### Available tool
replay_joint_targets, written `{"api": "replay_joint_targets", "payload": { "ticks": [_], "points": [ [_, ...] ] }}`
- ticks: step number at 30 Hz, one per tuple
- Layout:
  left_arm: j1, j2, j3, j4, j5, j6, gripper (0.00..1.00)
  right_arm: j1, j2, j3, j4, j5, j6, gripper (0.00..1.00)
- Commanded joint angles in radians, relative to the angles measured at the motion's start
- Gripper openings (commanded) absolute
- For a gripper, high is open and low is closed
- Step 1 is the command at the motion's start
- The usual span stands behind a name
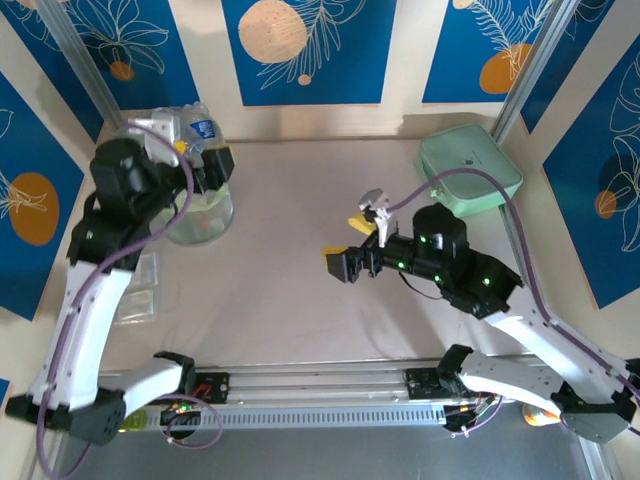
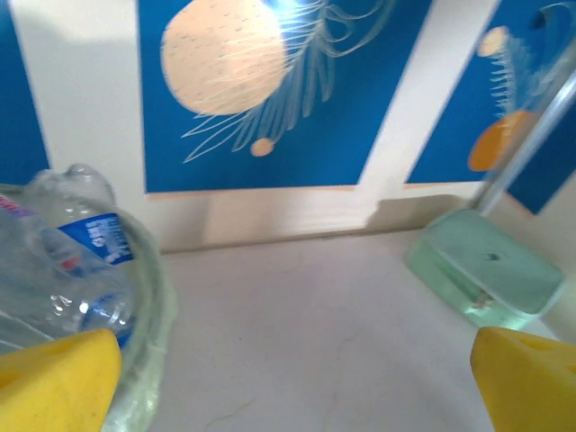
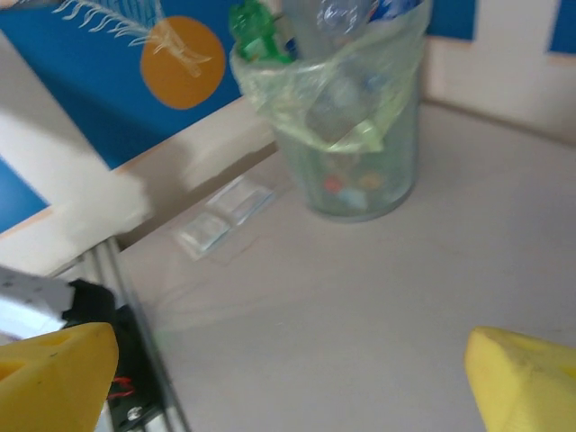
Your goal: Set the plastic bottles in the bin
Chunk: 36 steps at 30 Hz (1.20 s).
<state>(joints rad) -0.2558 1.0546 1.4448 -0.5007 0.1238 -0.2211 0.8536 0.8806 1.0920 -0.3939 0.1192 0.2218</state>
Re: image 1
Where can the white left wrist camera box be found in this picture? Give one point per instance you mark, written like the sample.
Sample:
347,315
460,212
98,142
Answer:
162,131

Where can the clear bin with green liner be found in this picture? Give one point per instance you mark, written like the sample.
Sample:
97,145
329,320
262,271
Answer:
220,205
205,225

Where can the mint green zip case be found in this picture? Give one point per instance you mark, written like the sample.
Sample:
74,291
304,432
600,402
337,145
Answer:
465,155

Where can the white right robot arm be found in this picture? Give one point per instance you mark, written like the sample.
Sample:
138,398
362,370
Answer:
540,340

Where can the aluminium frame post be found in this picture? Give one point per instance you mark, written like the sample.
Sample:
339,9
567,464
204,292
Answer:
530,70
70,45

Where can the aluminium front frame rail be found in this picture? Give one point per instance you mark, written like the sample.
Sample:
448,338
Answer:
310,380

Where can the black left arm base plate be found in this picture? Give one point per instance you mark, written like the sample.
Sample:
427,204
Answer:
215,387

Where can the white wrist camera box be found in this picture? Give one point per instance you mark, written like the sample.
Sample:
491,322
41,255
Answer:
379,210
162,131

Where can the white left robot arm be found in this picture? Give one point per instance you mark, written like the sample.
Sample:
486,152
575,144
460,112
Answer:
85,325

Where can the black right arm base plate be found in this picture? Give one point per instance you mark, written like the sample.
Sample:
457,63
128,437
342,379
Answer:
420,384

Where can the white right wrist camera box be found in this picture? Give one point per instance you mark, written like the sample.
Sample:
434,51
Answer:
379,210

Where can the crushed clear bottle blue label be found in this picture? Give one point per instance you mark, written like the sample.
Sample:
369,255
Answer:
202,129

